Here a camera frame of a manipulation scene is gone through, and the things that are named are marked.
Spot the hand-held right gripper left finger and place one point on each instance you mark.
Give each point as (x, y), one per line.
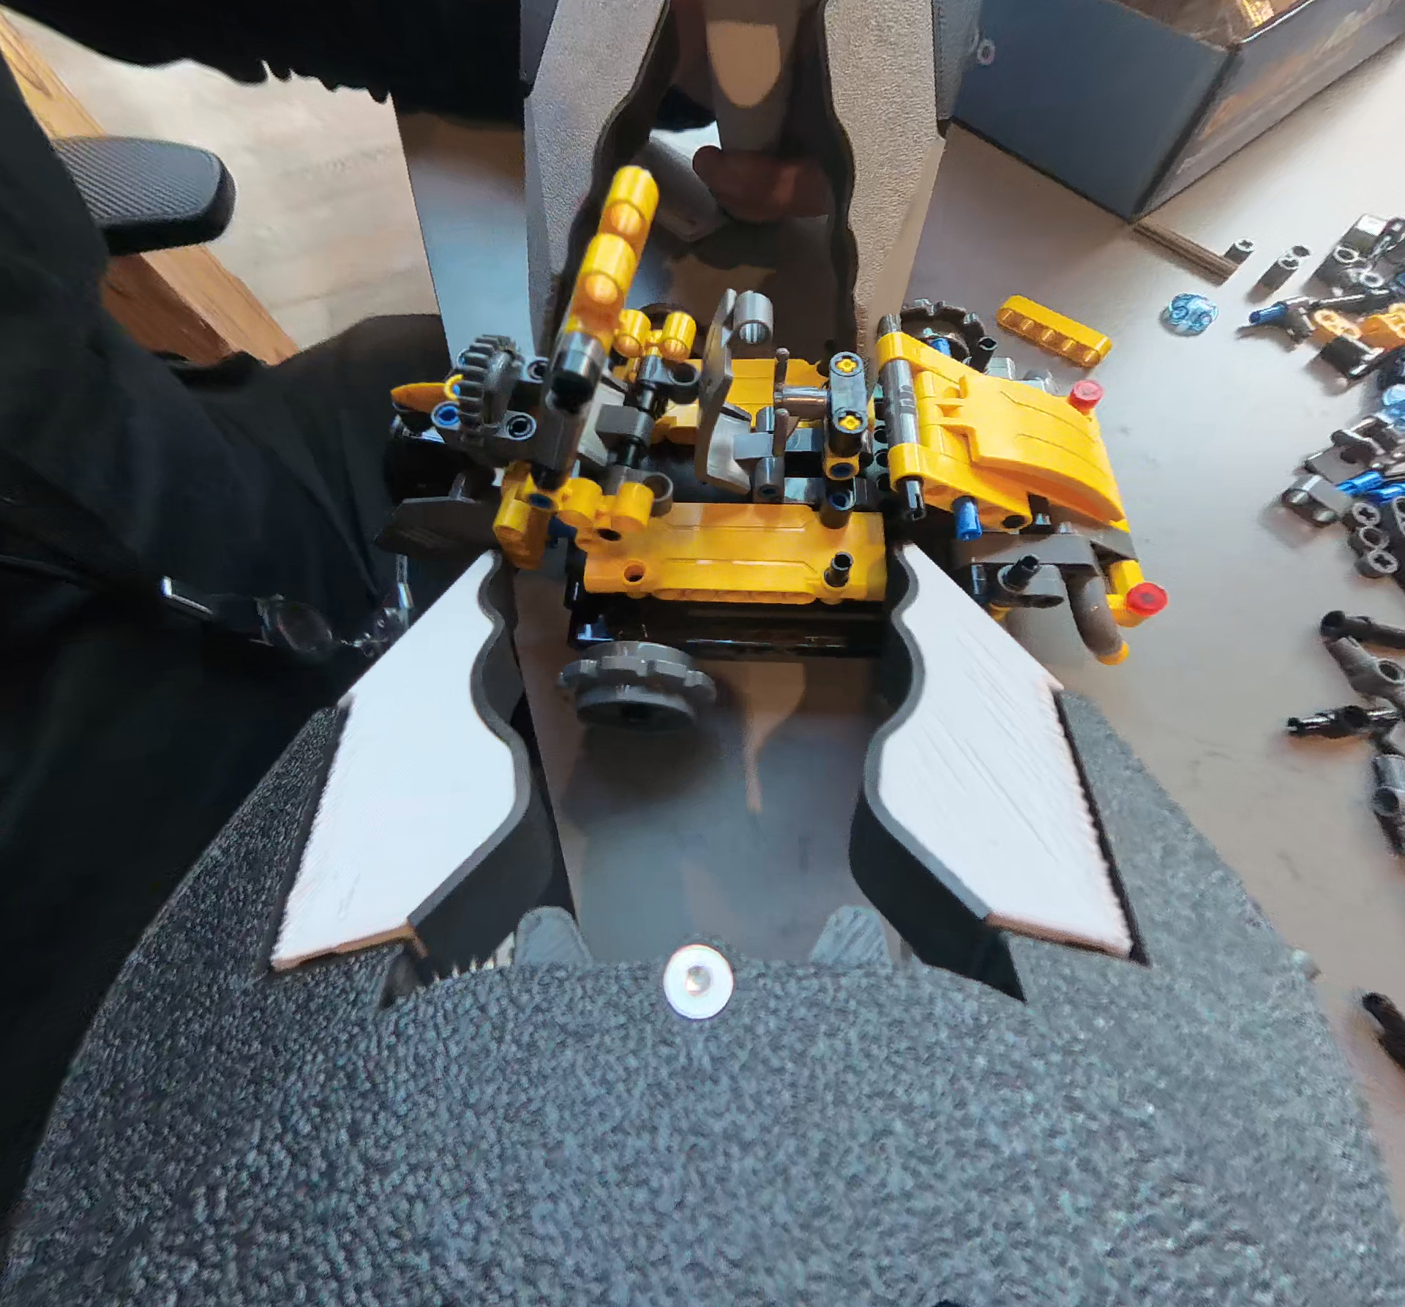
(406, 780)

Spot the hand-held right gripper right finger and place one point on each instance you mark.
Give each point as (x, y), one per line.
(988, 780)

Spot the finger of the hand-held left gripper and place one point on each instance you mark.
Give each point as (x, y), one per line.
(888, 100)
(587, 67)

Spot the yellow black toy brick vehicle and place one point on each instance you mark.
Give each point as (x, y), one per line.
(735, 560)

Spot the grey desk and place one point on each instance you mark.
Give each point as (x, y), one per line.
(1208, 780)

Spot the person's left hand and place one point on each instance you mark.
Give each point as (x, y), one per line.
(757, 186)

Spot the blue cardboard box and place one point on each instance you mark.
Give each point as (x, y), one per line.
(1098, 67)

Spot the yellow toy beam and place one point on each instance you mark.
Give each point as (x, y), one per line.
(1054, 329)

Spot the blue translucent round piece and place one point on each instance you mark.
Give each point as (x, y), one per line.
(1191, 312)

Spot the person's torso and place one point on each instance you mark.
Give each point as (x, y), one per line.
(110, 451)

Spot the black office chair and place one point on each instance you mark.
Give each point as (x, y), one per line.
(153, 187)

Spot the pile of loose toy bricks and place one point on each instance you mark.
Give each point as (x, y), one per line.
(1349, 429)

